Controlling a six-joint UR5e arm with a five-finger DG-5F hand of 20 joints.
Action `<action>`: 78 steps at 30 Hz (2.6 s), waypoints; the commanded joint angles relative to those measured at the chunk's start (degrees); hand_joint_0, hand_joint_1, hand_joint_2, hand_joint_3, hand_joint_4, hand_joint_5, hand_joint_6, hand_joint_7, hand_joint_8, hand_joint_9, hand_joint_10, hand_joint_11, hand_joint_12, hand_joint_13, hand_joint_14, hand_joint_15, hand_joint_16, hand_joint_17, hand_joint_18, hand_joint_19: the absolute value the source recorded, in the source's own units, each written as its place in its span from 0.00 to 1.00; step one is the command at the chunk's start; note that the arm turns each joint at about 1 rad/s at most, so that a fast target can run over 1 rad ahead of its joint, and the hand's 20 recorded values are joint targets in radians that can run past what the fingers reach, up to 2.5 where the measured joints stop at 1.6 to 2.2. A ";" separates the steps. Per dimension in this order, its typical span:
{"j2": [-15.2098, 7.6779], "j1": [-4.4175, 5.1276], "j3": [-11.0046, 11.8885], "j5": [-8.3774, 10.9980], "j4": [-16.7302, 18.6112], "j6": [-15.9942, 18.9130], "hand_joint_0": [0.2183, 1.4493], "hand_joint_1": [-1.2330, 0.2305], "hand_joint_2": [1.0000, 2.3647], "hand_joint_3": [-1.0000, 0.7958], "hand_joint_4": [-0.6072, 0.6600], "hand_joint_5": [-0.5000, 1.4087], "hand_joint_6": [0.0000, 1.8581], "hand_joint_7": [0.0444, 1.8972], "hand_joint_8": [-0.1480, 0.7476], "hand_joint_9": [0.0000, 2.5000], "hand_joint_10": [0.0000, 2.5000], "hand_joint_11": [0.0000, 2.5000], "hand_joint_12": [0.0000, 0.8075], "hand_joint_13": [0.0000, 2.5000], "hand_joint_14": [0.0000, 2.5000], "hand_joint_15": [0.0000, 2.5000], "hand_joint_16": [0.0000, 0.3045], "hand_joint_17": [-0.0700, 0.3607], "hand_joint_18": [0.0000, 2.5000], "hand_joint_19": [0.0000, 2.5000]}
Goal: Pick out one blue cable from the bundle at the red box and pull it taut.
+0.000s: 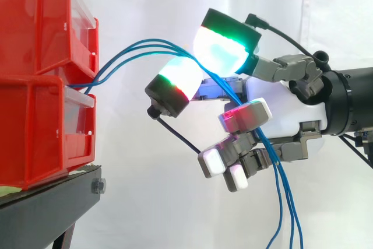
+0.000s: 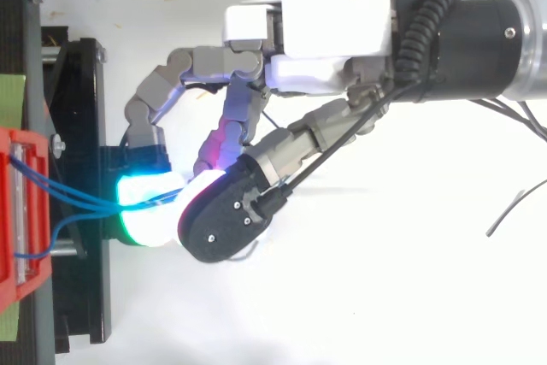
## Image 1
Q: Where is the thin black cable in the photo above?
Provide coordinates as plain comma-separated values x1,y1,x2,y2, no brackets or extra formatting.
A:
339,134,373,170
245,13,317,59
156,117,202,155

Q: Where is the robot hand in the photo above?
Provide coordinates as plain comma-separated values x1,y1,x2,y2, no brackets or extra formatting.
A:
145,8,332,194

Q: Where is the blue cable bundle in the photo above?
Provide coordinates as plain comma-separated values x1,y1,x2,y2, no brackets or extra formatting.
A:
67,38,305,249

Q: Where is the red plastic bin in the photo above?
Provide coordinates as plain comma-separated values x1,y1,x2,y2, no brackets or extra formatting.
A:
0,0,100,83
0,74,97,192

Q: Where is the black metal stand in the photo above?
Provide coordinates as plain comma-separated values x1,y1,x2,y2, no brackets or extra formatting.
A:
0,163,107,249

